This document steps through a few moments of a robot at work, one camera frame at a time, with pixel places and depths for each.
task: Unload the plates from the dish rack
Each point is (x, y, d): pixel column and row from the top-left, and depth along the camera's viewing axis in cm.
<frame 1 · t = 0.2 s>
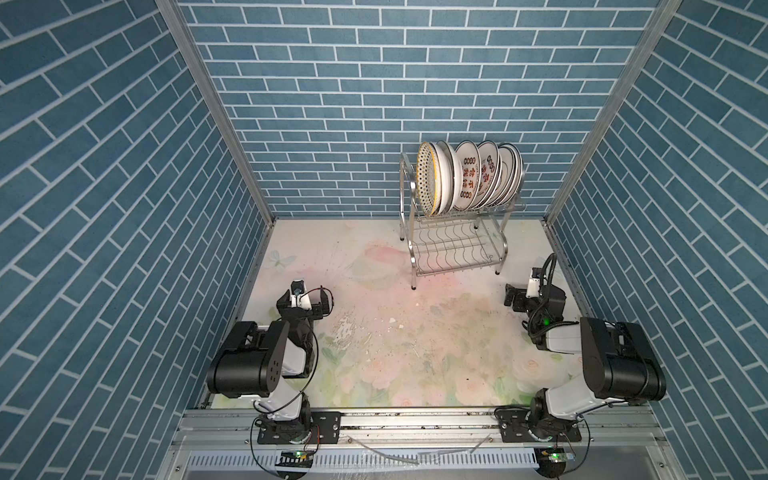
left hand: (312, 288, 90), fingers open
right hand: (526, 287, 95), fingers open
silver metal dish rack: (451, 242, 110), point 5 cm above the table
yellow rimmed polka dot plate: (421, 178, 91), point 32 cm above the table

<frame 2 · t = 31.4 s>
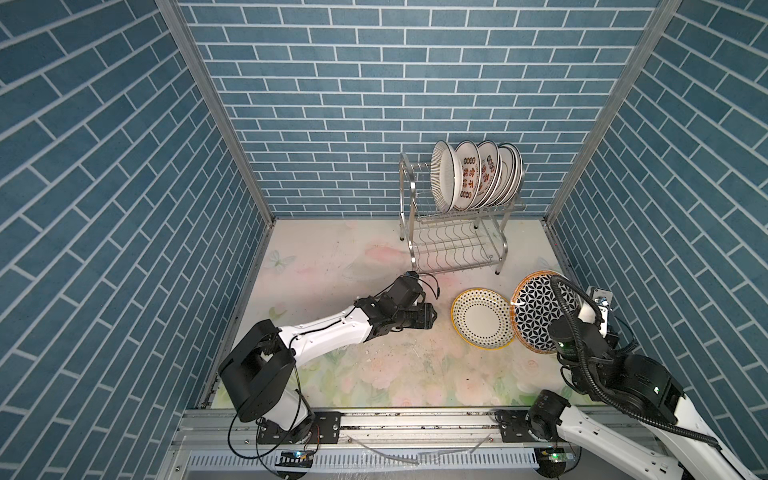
left hand: (438, 320, 81), fingers open
right hand: (577, 315, 66), fingers closed
yellow rimmed polka dot plate: (483, 318, 96), on the table
orange rimmed floral pattern plate: (534, 304, 78), point 19 cm above the table
the other named things where they were.

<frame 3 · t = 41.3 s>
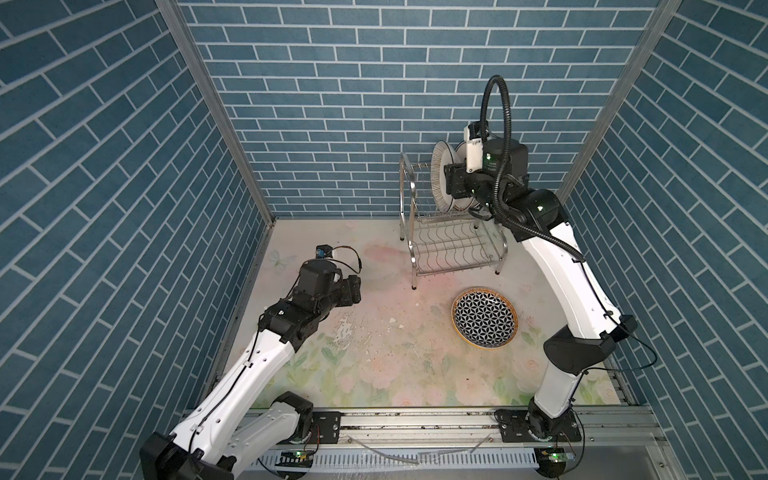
left hand: (357, 281, 76), fingers open
right hand: (463, 165, 67), fingers open
orange rimmed floral pattern plate: (484, 317, 95), on the table
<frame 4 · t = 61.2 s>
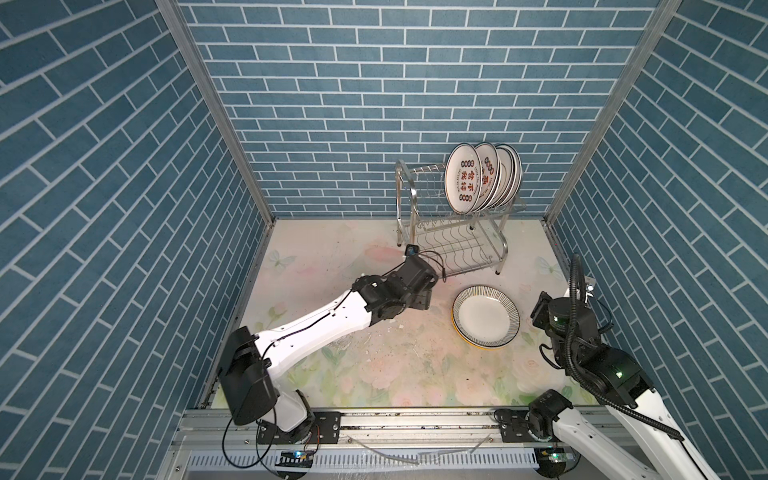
left hand: (428, 292, 77), fingers open
right hand: (554, 301, 71), fingers open
white plate black striped rim: (485, 315, 96), on the table
